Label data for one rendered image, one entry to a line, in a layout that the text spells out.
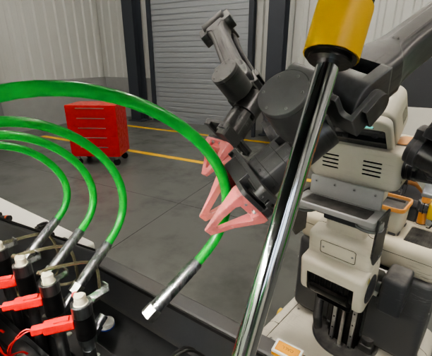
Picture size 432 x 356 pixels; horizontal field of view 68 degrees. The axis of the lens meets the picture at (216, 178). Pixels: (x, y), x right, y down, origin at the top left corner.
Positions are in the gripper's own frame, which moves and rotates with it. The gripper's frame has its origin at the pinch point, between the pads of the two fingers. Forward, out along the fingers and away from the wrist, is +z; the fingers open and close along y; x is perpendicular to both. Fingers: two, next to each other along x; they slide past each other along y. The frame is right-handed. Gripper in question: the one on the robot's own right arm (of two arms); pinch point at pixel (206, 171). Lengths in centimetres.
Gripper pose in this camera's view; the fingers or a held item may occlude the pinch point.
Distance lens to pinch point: 63.9
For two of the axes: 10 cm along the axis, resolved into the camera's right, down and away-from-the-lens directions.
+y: -5.4, -5.0, -6.8
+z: -5.3, 8.3, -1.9
